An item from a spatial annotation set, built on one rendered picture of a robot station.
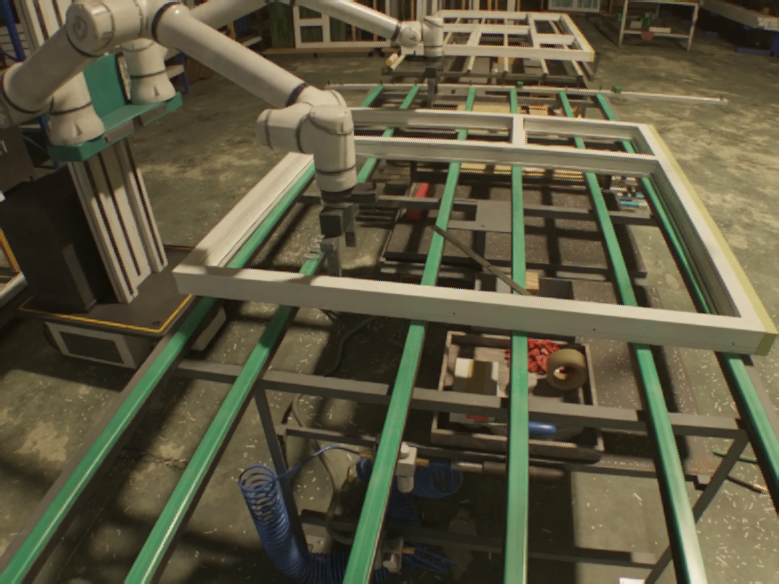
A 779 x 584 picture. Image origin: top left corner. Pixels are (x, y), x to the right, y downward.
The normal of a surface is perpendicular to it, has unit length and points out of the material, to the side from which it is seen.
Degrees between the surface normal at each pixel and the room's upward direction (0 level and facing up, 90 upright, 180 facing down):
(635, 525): 0
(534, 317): 90
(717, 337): 90
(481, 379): 0
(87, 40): 92
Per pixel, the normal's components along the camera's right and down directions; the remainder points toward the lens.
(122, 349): -0.23, 0.59
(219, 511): -0.04, -0.80
